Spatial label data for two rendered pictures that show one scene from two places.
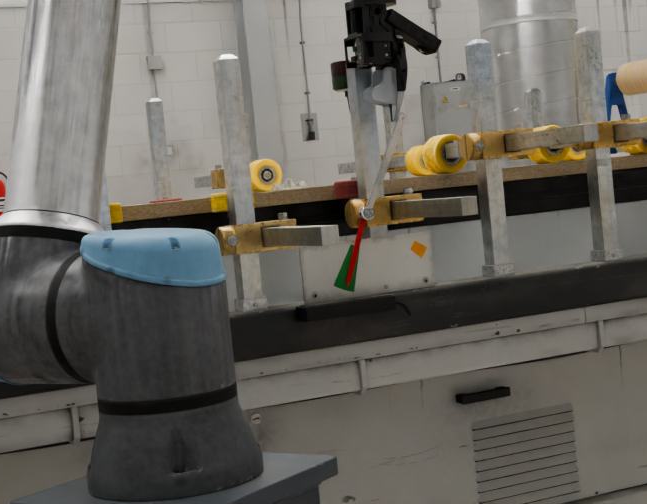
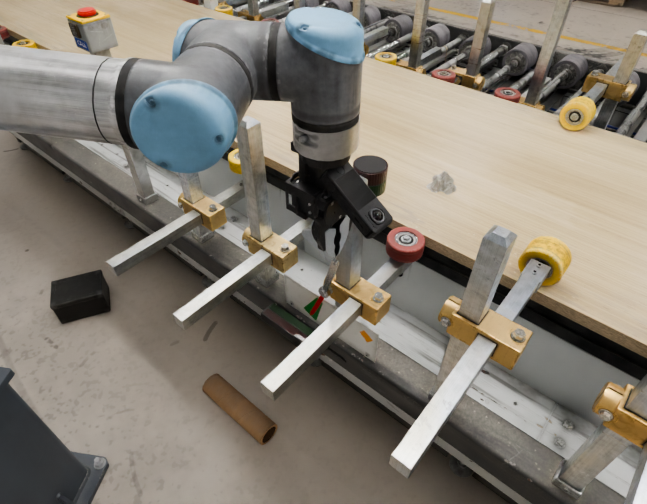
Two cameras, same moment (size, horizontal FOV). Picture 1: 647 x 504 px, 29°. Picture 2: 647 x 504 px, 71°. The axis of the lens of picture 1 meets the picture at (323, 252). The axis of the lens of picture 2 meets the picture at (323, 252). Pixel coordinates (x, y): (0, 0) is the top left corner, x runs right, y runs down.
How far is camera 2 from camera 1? 2.14 m
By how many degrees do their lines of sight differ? 70
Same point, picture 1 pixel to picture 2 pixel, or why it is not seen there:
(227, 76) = (240, 139)
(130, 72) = not seen: outside the picture
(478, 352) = not seen: hidden behind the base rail
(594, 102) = (645, 396)
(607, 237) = (570, 476)
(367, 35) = (290, 187)
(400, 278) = (349, 339)
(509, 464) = not seen: hidden behind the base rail
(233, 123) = (245, 174)
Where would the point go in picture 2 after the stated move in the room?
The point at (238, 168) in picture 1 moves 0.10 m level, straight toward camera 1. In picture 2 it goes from (250, 205) to (205, 219)
